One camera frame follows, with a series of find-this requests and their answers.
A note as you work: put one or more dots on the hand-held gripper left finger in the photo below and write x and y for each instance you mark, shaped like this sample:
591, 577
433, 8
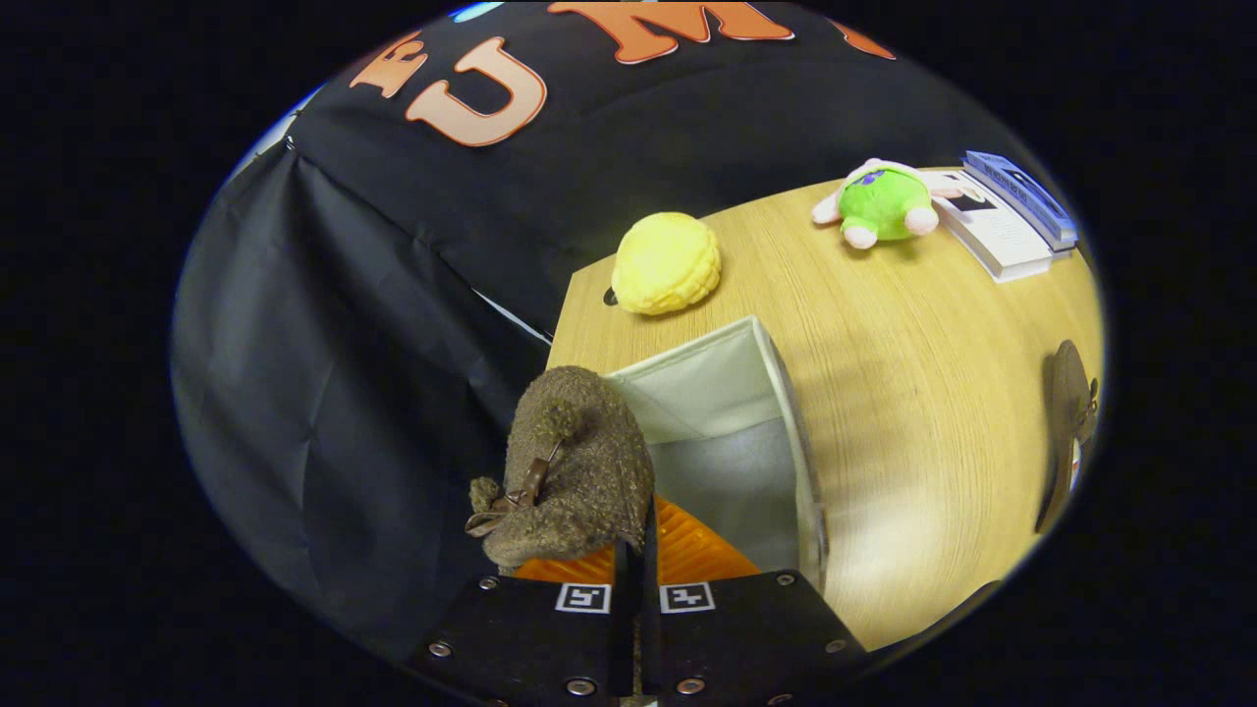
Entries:
530, 638

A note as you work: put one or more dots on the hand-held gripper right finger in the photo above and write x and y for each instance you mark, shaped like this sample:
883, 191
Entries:
746, 638

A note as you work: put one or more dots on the beige fabric storage box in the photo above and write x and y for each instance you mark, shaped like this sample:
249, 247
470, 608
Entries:
727, 471

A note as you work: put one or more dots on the brown fuzzy shoe with bow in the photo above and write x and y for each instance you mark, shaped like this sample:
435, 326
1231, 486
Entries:
1065, 412
579, 462

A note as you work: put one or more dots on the black backdrop cloth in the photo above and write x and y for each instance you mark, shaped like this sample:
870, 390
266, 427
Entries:
344, 393

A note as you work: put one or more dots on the yellow plush bun toy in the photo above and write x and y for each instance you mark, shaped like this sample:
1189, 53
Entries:
668, 263

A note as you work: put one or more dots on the green and pink plush toy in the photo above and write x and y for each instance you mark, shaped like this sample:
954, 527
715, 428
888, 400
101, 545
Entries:
884, 206

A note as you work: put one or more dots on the white book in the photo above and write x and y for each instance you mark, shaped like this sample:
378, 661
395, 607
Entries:
997, 236

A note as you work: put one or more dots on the blue cover book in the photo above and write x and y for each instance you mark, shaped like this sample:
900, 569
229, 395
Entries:
1021, 191

